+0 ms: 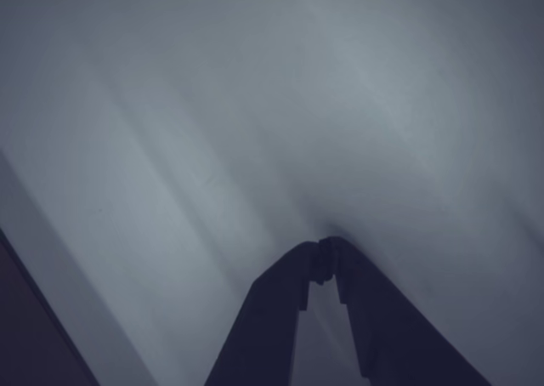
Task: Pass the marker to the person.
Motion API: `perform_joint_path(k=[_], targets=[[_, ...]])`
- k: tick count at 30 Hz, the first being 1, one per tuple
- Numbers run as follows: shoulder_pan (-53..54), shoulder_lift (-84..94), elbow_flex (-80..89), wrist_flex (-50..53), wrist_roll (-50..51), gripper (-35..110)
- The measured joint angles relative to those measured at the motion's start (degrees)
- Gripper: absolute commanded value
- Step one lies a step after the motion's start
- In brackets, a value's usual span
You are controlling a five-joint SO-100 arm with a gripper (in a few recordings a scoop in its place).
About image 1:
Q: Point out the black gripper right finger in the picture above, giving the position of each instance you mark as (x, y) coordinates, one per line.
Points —
(382, 326)

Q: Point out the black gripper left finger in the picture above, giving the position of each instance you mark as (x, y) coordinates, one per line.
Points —
(263, 318)

